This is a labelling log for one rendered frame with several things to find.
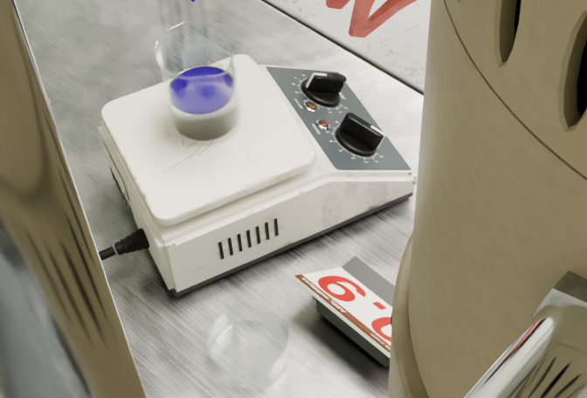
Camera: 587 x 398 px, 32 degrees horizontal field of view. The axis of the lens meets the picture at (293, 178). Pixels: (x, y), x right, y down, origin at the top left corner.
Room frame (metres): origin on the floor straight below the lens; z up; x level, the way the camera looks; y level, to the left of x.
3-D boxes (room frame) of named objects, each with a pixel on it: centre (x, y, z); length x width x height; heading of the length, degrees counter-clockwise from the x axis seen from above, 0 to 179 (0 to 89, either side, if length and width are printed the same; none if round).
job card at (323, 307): (0.37, -0.05, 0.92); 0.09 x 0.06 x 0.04; 42
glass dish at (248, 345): (0.35, 0.04, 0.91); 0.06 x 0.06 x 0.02
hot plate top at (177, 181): (0.48, 0.06, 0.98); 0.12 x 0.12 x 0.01; 23
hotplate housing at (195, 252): (0.49, 0.03, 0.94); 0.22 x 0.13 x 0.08; 113
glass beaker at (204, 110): (0.49, 0.06, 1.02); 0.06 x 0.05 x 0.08; 39
